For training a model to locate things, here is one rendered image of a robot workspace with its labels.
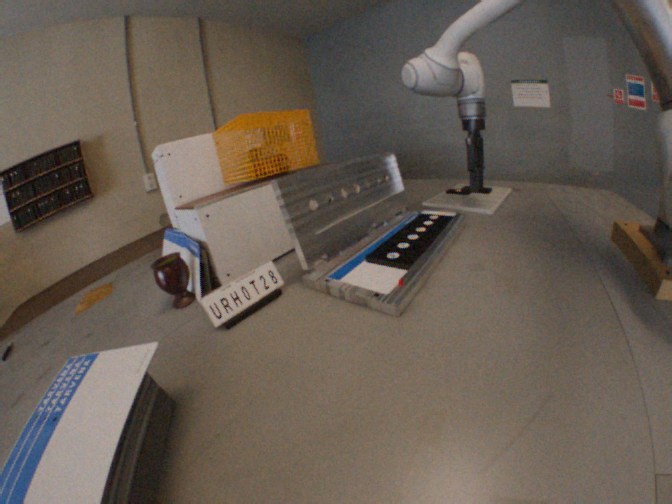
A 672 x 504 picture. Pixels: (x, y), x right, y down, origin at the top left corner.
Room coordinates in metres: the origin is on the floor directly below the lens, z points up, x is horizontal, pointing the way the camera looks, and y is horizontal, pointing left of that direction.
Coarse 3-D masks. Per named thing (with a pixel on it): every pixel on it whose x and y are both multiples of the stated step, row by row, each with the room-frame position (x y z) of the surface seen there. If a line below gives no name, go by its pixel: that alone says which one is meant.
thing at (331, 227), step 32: (352, 160) 0.58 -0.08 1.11; (384, 160) 0.70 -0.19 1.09; (288, 192) 0.43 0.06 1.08; (320, 192) 0.49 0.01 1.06; (352, 192) 0.56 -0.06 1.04; (384, 192) 0.65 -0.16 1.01; (288, 224) 0.42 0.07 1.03; (320, 224) 0.47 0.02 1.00; (352, 224) 0.51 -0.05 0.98; (320, 256) 0.43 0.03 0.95
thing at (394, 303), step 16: (384, 224) 0.60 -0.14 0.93; (464, 224) 0.57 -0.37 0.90; (368, 240) 0.54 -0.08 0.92; (448, 240) 0.45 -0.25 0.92; (336, 256) 0.46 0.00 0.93; (352, 256) 0.46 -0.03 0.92; (432, 256) 0.39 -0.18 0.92; (320, 272) 0.42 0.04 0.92; (416, 272) 0.35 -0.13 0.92; (320, 288) 0.38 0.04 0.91; (336, 288) 0.35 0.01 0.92; (352, 288) 0.34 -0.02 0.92; (400, 288) 0.31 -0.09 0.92; (416, 288) 0.32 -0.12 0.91; (368, 304) 0.31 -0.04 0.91; (384, 304) 0.29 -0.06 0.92; (400, 304) 0.28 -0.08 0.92
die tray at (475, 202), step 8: (464, 184) 1.05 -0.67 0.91; (496, 192) 0.83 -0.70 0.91; (504, 192) 0.81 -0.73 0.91; (432, 200) 0.84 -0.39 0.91; (440, 200) 0.82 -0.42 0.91; (448, 200) 0.81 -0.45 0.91; (456, 200) 0.79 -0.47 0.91; (464, 200) 0.78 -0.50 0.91; (472, 200) 0.76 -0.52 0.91; (480, 200) 0.75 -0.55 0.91; (488, 200) 0.73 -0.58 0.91; (496, 200) 0.72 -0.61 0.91; (504, 200) 0.73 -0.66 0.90; (448, 208) 0.74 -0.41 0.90; (456, 208) 0.72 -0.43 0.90; (464, 208) 0.69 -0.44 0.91; (472, 208) 0.67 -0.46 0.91; (480, 208) 0.66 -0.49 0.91; (488, 208) 0.65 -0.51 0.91; (496, 208) 0.64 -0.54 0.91
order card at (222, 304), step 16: (256, 272) 0.40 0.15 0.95; (272, 272) 0.42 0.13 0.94; (224, 288) 0.35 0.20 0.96; (240, 288) 0.37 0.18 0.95; (256, 288) 0.38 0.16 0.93; (272, 288) 0.40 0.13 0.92; (208, 304) 0.32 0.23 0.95; (224, 304) 0.33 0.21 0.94; (240, 304) 0.35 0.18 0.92; (224, 320) 0.32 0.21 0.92
